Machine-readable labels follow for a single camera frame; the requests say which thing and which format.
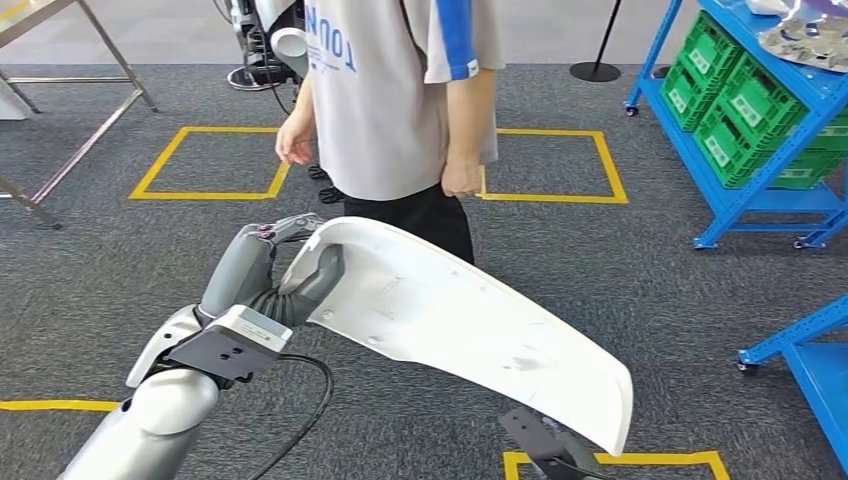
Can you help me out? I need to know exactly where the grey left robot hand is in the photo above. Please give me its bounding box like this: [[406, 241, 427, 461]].
[[197, 213, 346, 329]]

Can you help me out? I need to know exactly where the yellow floor tape square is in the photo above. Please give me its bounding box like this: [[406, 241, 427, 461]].
[[0, 399, 121, 413], [502, 450, 730, 480], [128, 125, 293, 202]]

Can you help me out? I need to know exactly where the white and black robot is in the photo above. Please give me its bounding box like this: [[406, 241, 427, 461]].
[[213, 0, 313, 117]]

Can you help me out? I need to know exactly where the person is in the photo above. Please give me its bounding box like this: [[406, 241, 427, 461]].
[[274, 0, 506, 266]]

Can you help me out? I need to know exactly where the stainless steel table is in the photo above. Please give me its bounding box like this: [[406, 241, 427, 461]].
[[0, 0, 160, 231]]

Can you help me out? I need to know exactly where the green plastic crate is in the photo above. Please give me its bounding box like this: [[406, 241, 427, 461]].
[[694, 105, 844, 191], [660, 62, 722, 132], [675, 11, 745, 75], [718, 56, 848, 154]]

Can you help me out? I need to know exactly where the silver wheel hubcap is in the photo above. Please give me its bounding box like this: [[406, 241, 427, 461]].
[[758, 13, 848, 74]]

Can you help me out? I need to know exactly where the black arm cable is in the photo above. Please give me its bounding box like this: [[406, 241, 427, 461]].
[[248, 352, 336, 480]]

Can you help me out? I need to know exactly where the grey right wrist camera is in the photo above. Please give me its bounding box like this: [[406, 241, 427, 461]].
[[498, 407, 564, 480]]

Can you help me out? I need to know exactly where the black barrier post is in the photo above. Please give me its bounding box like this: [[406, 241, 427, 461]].
[[569, 0, 625, 84]]

